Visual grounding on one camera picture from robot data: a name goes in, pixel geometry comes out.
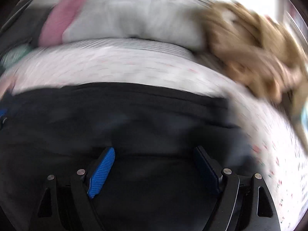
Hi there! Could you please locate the dark navy puffer jacket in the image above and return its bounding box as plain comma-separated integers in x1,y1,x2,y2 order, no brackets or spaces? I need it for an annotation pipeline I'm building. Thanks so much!
1,83,257,230

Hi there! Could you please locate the teal patterned cushion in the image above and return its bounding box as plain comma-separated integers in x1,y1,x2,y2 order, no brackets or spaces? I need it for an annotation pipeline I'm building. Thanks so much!
1,44,33,69

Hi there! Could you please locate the cherry print white quilt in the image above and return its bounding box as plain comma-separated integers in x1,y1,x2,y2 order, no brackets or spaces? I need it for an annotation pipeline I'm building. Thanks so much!
1,44,307,230

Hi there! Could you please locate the pink pillow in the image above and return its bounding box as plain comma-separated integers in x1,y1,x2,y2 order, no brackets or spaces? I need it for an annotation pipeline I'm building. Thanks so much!
38,0,86,47

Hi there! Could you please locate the grey checked bed sheet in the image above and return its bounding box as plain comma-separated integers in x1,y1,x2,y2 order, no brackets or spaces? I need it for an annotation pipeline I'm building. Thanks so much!
57,38,194,60

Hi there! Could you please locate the beige fleece garment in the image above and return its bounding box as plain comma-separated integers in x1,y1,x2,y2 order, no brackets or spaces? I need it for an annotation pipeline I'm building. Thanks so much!
200,2,307,148

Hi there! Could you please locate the white grey pillow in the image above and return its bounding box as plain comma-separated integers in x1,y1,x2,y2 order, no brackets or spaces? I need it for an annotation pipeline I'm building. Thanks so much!
63,0,206,51

